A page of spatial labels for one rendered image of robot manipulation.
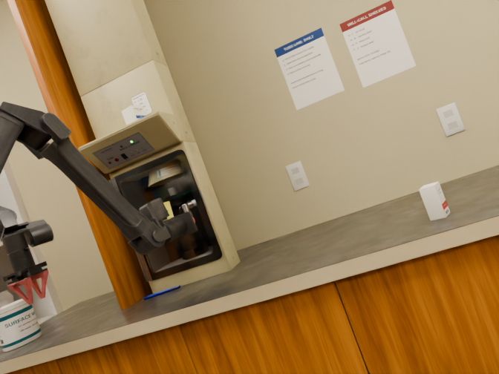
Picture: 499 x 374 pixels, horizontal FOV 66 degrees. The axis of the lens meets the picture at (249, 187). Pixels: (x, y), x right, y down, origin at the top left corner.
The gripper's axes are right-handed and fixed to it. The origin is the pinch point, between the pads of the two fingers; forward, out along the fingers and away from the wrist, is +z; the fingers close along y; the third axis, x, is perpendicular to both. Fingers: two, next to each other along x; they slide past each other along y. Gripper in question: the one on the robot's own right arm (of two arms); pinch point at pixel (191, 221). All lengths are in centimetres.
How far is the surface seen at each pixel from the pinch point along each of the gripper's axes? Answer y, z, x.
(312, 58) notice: -54, 49, -44
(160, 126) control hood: -3.1, -2.6, -32.2
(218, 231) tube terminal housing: -5.3, 6.5, 7.0
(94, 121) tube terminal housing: 25, 6, -46
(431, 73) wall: -94, 49, -20
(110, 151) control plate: 17.6, -2.3, -31.7
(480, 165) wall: -98, 48, 20
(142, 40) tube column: -4, 6, -64
